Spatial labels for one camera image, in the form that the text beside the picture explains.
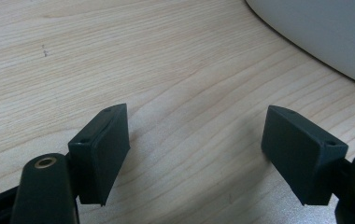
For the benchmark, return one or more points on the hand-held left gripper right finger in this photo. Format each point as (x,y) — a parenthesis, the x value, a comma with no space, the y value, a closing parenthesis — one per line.
(300,155)

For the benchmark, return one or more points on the white lidded trash can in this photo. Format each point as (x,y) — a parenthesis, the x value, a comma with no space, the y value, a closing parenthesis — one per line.
(328,31)

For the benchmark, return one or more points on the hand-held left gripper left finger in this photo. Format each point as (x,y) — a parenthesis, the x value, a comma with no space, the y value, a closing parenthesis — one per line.
(99,155)

